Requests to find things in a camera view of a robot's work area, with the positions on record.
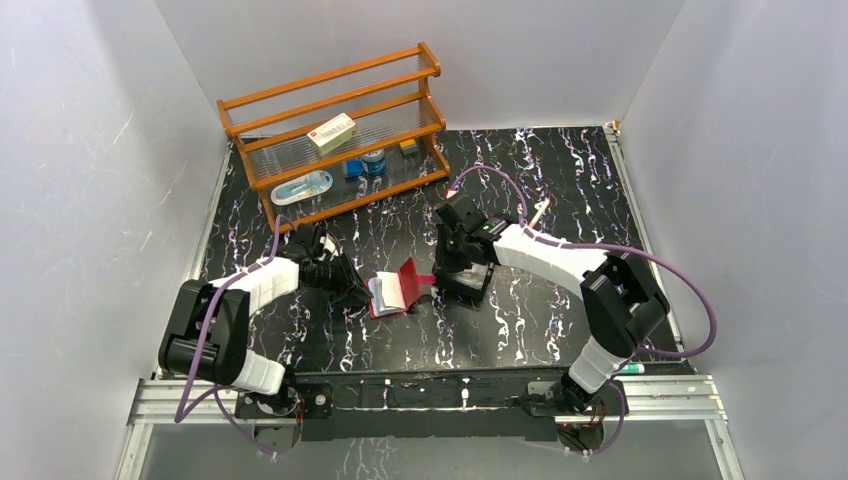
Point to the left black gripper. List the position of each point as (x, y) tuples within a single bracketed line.
[(346, 285)]

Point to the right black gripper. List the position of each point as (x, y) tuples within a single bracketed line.
[(442, 234)]

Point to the black plastic card tray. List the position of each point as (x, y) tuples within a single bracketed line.
[(476, 281)]

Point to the red card holder wallet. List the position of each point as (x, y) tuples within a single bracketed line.
[(396, 292)]

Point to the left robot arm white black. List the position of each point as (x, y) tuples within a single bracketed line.
[(207, 332)]

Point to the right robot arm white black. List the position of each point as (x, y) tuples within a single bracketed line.
[(622, 300)]

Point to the white blue blister pack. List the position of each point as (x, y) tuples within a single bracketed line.
[(301, 188)]

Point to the small blue box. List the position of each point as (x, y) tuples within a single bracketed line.
[(353, 169)]

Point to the blue white round tin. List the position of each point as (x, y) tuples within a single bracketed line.
[(374, 162)]

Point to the white orange pen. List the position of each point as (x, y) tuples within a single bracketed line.
[(540, 209)]

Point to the small yellow black block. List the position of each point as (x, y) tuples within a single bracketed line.
[(409, 148)]

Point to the orange wooden shelf rack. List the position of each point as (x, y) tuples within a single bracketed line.
[(389, 98)]

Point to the white cardboard box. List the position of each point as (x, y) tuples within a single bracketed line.
[(332, 134)]

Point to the green white marker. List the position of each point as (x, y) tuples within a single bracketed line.
[(631, 369)]

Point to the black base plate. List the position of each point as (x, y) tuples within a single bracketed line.
[(432, 403)]

